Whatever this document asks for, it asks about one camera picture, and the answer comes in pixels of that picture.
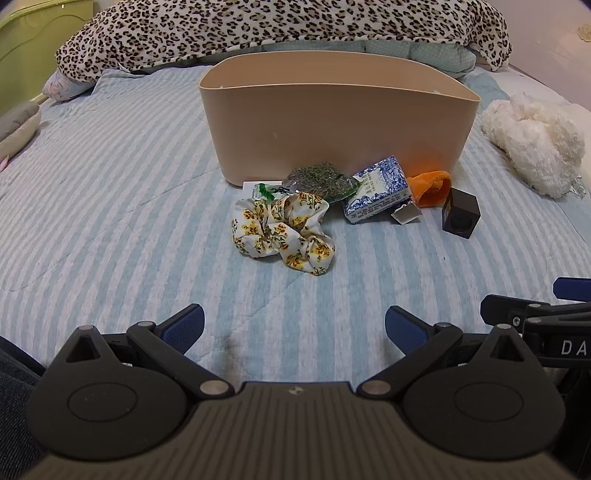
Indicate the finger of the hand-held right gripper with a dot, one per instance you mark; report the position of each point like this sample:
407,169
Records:
572,288
501,308

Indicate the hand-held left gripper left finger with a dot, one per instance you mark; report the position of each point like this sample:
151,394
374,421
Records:
187,325

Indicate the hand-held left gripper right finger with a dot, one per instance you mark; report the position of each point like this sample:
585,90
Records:
406,330

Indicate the small black cube box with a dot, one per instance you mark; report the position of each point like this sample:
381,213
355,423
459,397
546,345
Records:
459,210

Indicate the small silver foil piece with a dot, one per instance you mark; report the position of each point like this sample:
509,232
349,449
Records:
406,214

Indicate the yellow floral fabric scrunchie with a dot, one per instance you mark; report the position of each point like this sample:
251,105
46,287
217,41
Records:
281,230

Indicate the blue striped bed quilt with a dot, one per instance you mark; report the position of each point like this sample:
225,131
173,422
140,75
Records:
115,207

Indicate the orange fabric band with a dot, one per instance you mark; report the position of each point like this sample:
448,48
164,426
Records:
429,187

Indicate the blue and white patterned box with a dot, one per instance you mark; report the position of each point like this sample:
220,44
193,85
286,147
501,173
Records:
376,191

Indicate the white paper card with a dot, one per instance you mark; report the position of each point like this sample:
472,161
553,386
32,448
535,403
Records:
249,187

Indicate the white fluffy plush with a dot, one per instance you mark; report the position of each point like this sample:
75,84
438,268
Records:
535,138

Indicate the clear bag of dried herbs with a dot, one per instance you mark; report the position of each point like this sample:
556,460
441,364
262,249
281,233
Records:
318,180

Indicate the person's jeans leg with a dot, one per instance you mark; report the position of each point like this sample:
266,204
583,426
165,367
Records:
16,406

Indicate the beige plastic storage bin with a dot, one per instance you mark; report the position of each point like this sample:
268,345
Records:
337,124

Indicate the pink floral pillow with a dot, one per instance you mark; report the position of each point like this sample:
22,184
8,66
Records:
62,87

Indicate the leopard print blanket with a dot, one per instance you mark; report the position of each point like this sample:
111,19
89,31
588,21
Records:
231,27

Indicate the light green headboard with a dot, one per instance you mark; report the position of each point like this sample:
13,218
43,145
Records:
27,46

